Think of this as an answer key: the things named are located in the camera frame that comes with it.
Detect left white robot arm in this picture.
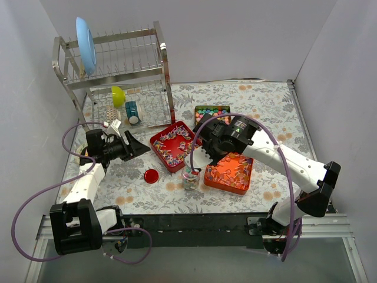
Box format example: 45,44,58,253
49,129,150,255

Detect patterned beige cup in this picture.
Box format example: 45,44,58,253
105,106,121,123

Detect floral table mat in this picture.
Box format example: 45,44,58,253
93,82,313,214

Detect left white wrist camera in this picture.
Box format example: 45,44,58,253
106,119,121,137

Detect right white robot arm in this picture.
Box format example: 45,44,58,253
184,114,341,235

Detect red tray swirl lollipops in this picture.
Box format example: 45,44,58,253
150,121,195,173

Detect floral painted small plate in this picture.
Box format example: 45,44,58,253
74,142,87,165

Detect teal white cup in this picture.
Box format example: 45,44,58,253
125,101,143,126

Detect lime green bowl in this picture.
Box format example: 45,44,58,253
111,86,126,108

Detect clear glass jar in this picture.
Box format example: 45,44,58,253
181,166,200,190

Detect orange tray clear lollipops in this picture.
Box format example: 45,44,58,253
204,153,254,195

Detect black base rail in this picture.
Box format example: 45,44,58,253
121,212,287,249

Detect red jar lid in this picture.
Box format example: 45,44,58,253
144,169,159,184

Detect dark tin star candies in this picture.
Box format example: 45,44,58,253
194,106,232,126

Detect blue plate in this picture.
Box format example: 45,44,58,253
76,17,97,76

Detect steel dish rack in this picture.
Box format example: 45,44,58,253
52,21,176,131

